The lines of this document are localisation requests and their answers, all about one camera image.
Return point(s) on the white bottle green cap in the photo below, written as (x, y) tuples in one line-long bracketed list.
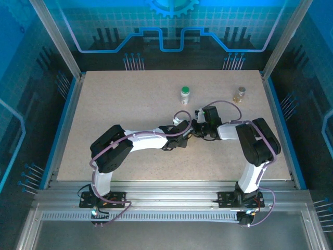
[(185, 97)]

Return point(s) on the clear bottle yellow pills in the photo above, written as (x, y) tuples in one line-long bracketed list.
[(238, 97)]

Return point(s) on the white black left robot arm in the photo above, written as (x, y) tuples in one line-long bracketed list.
[(145, 142)]

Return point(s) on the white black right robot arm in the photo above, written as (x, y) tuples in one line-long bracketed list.
[(260, 145)]

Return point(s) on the blue table edge strip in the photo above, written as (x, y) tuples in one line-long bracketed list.
[(287, 130), (52, 156)]

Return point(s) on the aluminium mounting rail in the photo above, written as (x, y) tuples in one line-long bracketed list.
[(169, 192)]

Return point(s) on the aluminium table side rail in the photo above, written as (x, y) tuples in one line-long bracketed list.
[(281, 130), (67, 125)]

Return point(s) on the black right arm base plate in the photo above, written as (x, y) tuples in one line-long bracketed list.
[(225, 199)]

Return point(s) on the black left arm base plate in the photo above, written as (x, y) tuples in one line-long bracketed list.
[(118, 198)]

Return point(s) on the aluminium frame post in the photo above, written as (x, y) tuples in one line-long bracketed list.
[(286, 39), (56, 39)]

